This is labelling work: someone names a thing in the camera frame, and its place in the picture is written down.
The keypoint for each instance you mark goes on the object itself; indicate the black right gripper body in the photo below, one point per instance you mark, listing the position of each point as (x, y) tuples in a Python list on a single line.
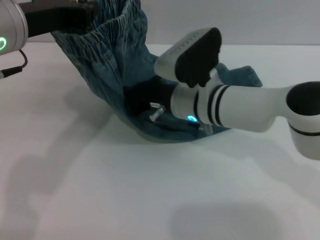
[(150, 96)]

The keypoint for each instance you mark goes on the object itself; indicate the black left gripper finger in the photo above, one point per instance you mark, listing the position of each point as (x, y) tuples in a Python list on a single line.
[(90, 15)]

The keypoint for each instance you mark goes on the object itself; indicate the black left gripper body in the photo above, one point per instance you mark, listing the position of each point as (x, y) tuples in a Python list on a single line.
[(55, 20)]

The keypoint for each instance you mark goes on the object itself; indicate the blue denim shorts with cartoon print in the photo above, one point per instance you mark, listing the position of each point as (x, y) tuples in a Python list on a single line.
[(112, 62)]

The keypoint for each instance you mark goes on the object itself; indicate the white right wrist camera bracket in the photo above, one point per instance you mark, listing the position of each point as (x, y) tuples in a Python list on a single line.
[(205, 100)]

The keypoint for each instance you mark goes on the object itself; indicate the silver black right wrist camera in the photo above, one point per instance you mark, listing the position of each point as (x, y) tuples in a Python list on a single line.
[(192, 57)]

